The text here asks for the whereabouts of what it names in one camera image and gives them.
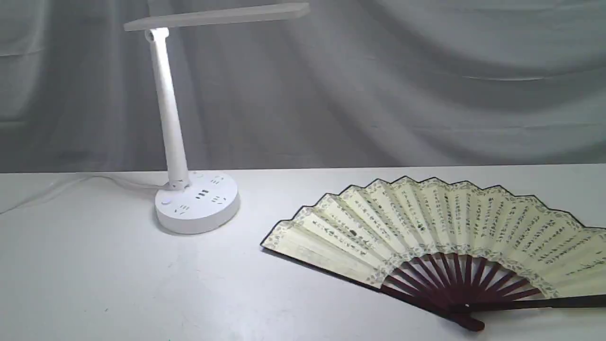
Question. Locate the folding paper fan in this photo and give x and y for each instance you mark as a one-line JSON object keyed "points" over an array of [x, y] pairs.
{"points": [[452, 249]]}

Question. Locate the white desk lamp with sockets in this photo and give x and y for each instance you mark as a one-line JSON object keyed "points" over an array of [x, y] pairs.
{"points": [[200, 201]]}

